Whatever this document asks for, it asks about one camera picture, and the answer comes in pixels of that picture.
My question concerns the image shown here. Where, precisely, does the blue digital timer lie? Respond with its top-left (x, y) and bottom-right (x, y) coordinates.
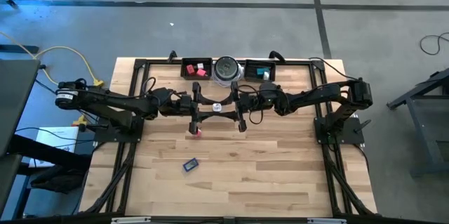
top-left (182, 157), bottom-right (200, 173)

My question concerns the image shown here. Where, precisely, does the black looped floor cable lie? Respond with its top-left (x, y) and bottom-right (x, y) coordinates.
top-left (420, 30), bottom-right (449, 57)

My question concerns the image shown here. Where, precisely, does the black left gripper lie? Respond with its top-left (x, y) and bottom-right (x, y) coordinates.
top-left (175, 81), bottom-right (225, 135)

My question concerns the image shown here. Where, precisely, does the black power cable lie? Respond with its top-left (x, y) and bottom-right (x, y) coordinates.
top-left (308, 56), bottom-right (354, 80)

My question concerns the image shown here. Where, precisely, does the dark grey desk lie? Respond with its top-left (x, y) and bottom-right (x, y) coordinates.
top-left (0, 58), bottom-right (41, 158)

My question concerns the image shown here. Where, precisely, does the black plastic basket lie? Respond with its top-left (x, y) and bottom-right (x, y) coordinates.
top-left (180, 57), bottom-right (213, 80)
top-left (243, 57), bottom-right (276, 81)

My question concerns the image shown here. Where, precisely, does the black bag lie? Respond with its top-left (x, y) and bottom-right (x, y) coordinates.
top-left (29, 164), bottom-right (88, 195)

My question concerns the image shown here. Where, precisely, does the teal block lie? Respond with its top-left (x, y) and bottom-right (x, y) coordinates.
top-left (256, 67), bottom-right (272, 81)

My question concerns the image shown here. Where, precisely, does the silver bracket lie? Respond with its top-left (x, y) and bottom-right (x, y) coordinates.
top-left (111, 216), bottom-right (152, 224)
top-left (307, 218), bottom-right (348, 224)

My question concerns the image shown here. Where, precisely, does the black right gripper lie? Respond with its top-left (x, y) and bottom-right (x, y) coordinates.
top-left (213, 81), bottom-right (268, 133)

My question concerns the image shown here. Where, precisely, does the white paper box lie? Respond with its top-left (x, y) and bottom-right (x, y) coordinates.
top-left (28, 126), bottom-right (80, 169)

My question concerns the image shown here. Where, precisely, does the black metal rig frame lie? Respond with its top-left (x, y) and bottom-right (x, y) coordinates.
top-left (79, 58), bottom-right (378, 218)

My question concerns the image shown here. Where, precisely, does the white cylindrical air purifier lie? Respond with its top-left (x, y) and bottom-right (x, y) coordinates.
top-left (213, 55), bottom-right (243, 81)

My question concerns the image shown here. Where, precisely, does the dark metal table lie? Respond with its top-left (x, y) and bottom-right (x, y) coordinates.
top-left (387, 66), bottom-right (449, 178)

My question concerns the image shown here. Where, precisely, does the yellow extension cable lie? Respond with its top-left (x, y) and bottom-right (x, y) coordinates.
top-left (0, 30), bottom-right (105, 93)

